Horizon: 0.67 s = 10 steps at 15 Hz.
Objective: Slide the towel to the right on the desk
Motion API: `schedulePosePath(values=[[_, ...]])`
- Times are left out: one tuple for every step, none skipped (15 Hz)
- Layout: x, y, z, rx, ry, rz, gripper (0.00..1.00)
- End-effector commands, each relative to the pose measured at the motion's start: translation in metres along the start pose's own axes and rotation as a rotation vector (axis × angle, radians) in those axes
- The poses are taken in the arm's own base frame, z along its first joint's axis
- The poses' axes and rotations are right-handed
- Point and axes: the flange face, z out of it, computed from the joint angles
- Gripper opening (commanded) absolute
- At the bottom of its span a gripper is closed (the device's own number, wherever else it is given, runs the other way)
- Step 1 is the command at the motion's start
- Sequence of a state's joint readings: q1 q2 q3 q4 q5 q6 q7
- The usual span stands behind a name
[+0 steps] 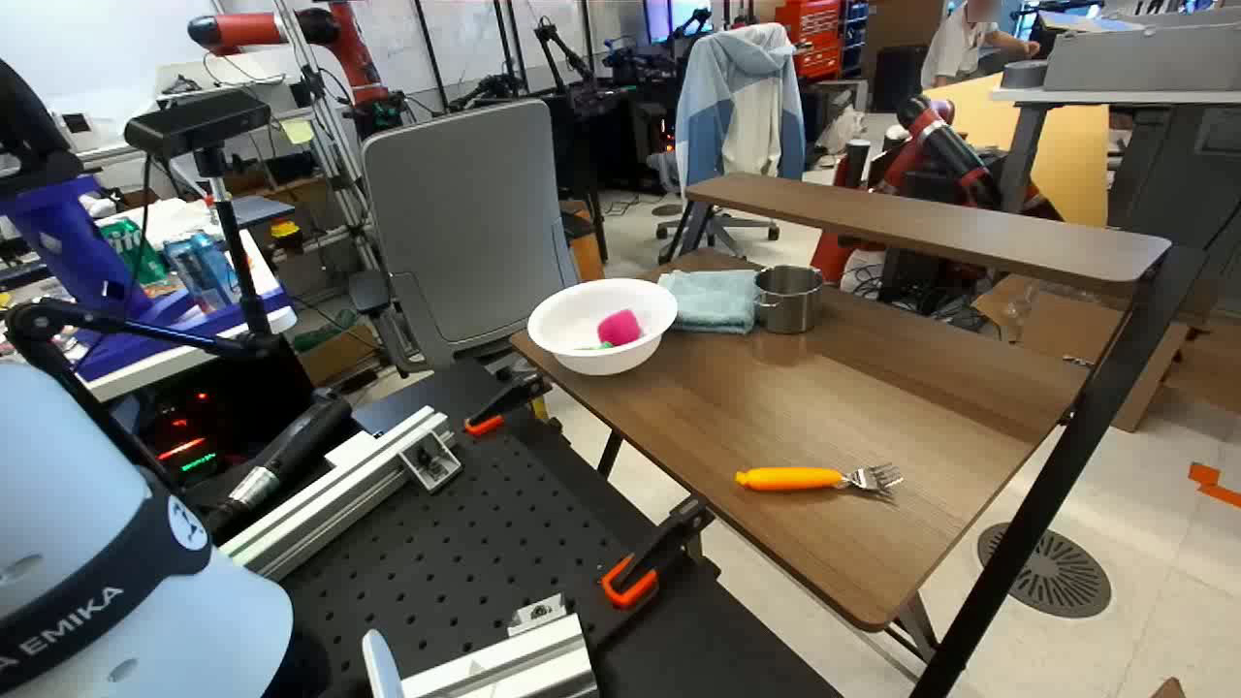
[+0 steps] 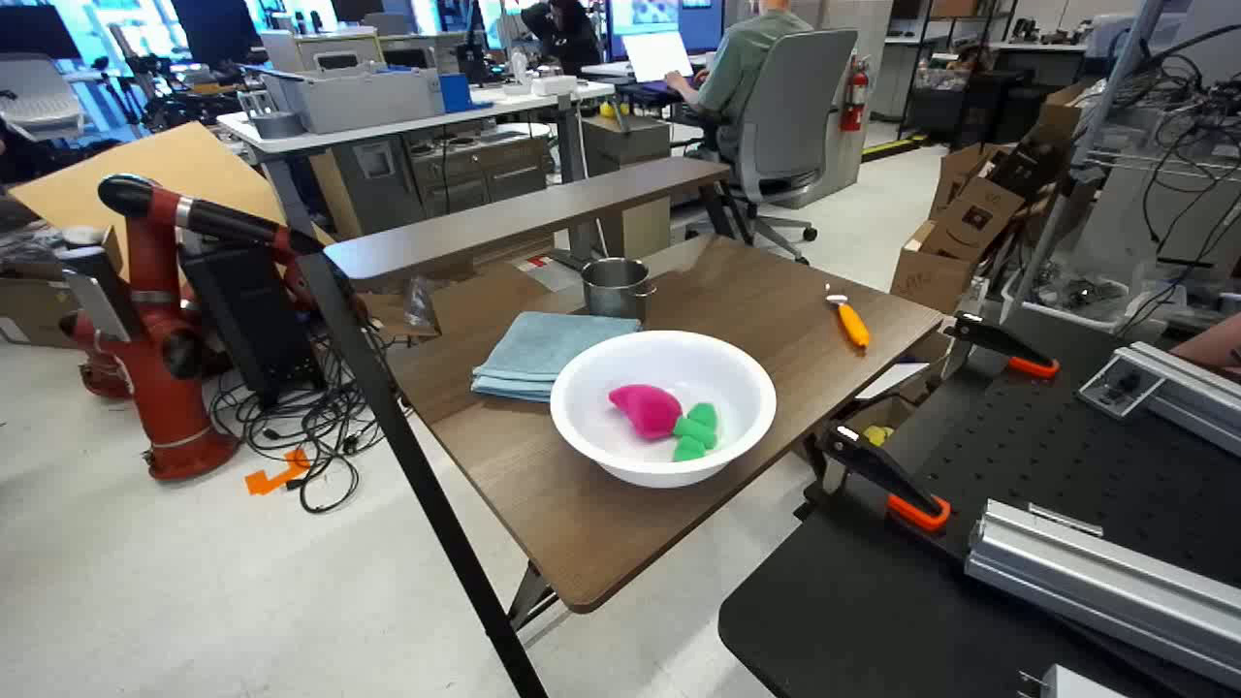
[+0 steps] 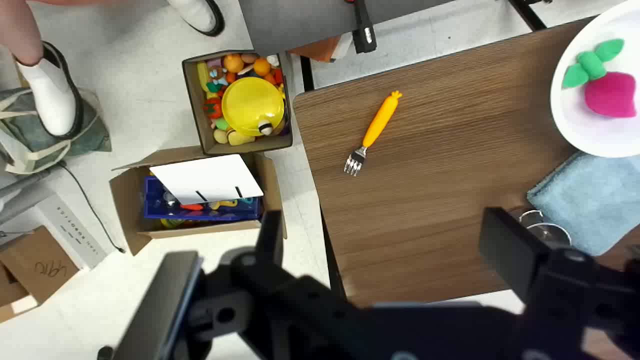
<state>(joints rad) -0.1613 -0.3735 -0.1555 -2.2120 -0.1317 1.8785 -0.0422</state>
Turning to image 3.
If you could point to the green tote bag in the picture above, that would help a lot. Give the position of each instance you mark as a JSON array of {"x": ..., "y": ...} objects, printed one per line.
[{"x": 24, "y": 145}]

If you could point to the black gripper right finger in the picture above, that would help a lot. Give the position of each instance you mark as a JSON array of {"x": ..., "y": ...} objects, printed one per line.
[{"x": 511, "y": 251}]

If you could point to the white box on floor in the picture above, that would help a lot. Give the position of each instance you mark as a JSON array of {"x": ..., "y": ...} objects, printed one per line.
[{"x": 23, "y": 213}]

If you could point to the cardboard box with blue items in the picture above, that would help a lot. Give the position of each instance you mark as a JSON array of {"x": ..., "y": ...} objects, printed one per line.
[{"x": 147, "y": 210}]

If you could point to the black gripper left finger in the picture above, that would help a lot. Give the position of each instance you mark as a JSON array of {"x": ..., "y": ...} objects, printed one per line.
[{"x": 158, "y": 325}]

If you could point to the white shoe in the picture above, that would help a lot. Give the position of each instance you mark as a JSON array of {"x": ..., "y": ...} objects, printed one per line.
[
  {"x": 203, "y": 14},
  {"x": 55, "y": 93}
]

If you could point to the white paper sheet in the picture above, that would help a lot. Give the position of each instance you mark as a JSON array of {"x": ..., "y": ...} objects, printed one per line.
[{"x": 209, "y": 179}]

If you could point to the pink plush radish toy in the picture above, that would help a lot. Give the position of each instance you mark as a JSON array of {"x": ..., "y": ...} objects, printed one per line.
[{"x": 606, "y": 93}]

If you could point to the yellow handled fork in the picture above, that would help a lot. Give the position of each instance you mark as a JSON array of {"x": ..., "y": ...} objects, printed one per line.
[{"x": 355, "y": 163}]

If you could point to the light blue towel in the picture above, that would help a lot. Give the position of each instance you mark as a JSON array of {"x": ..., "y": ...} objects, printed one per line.
[{"x": 596, "y": 201}]

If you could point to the cardboard box of toys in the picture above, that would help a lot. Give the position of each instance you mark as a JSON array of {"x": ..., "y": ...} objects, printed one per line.
[{"x": 206, "y": 78}]

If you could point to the white bowl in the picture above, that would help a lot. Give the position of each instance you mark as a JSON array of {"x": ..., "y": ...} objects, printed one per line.
[{"x": 591, "y": 133}]

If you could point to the brown cardboard piece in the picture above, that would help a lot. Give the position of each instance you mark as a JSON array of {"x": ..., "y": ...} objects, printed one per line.
[{"x": 33, "y": 268}]

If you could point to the yellow plastic toy lid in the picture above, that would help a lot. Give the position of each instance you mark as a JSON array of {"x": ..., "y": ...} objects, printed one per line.
[{"x": 252, "y": 106}]

